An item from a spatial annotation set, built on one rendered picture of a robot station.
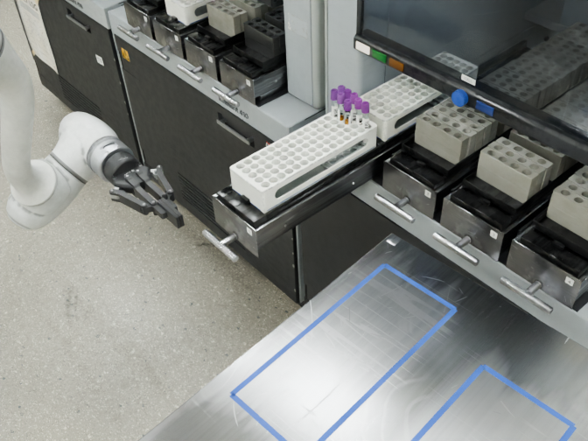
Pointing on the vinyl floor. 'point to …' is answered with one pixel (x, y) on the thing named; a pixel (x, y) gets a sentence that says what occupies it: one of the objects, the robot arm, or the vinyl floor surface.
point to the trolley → (396, 367)
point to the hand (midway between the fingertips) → (171, 213)
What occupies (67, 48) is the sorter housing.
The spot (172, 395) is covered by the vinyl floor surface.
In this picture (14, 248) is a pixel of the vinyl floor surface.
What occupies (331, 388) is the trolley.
